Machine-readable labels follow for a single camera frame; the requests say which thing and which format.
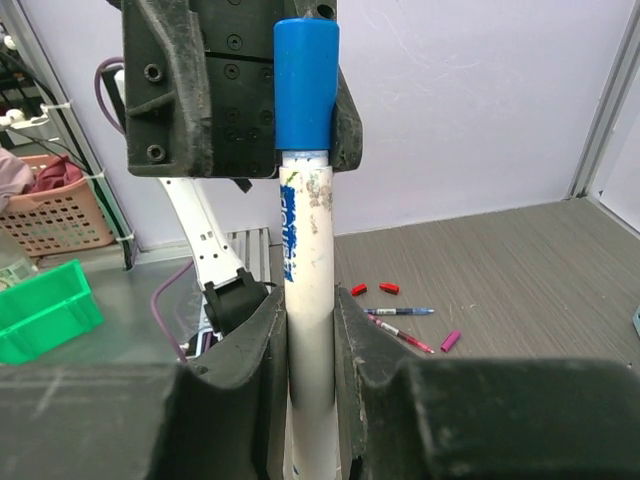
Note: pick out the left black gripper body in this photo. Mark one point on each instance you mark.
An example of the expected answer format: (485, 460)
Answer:
(244, 28)

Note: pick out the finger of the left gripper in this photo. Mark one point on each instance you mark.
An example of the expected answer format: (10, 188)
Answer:
(189, 114)
(346, 149)

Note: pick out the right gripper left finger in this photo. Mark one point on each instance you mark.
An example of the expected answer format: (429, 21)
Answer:
(220, 417)

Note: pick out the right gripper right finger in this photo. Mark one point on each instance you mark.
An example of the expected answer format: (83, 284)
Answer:
(403, 416)

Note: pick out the white marker blue print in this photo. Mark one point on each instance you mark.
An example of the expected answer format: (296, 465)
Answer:
(306, 194)

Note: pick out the blue marker cap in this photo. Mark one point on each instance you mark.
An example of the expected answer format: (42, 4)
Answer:
(306, 64)

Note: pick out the red cap near arm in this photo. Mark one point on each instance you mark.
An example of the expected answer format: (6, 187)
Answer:
(359, 289)

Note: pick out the purple pen cap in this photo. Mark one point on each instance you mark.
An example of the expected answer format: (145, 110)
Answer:
(450, 341)

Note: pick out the red gel pen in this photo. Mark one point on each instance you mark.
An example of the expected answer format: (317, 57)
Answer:
(399, 334)

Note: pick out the blue gel pen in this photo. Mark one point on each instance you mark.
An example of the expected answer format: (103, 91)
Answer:
(399, 311)

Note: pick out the green plastic bin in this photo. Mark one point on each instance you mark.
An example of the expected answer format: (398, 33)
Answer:
(45, 312)

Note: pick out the red cap lower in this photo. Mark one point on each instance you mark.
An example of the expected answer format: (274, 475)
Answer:
(390, 288)

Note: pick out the pink plastic basket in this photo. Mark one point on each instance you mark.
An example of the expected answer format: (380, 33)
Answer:
(57, 221)

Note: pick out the blue plastic basket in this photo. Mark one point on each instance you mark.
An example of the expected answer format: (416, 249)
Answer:
(636, 321)

